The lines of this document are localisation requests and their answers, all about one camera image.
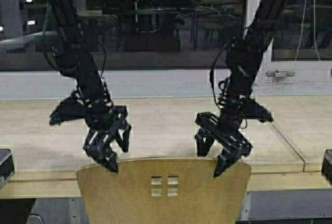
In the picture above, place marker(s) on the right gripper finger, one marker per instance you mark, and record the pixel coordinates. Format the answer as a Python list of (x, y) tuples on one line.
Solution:
[(223, 162), (204, 145)]

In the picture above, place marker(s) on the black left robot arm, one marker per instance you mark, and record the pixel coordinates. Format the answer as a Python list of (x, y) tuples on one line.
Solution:
[(91, 100)]

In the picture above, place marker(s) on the long wooden counter table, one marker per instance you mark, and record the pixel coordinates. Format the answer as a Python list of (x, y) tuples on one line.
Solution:
[(287, 153)]

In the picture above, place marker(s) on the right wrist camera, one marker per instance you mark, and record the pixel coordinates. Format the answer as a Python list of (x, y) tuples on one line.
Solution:
[(253, 110)]

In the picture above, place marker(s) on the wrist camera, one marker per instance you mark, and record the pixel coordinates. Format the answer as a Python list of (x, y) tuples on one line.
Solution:
[(69, 109), (253, 110)]

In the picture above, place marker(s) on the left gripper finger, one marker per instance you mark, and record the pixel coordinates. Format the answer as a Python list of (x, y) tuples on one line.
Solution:
[(123, 140), (109, 162)]

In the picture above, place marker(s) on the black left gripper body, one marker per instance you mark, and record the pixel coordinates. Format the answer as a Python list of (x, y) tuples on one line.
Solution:
[(98, 142)]

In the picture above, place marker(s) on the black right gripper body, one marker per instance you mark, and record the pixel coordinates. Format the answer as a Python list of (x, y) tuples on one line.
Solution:
[(233, 142)]

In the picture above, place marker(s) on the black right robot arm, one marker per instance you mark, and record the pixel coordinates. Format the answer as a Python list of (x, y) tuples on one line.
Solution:
[(244, 58)]

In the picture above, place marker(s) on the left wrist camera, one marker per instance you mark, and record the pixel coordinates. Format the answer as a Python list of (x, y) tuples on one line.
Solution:
[(69, 109)]

